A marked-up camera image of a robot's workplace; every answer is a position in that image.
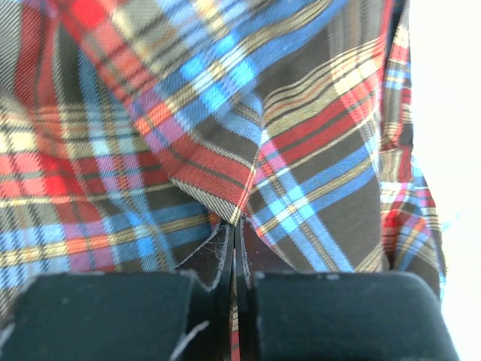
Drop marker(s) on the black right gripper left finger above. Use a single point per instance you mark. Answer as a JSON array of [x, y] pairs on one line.
[[208, 331]]

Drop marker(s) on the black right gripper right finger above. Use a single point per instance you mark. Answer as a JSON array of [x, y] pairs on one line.
[[251, 255]]

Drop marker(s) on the red brown plaid shirt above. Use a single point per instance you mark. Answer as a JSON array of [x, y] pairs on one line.
[[131, 129]]

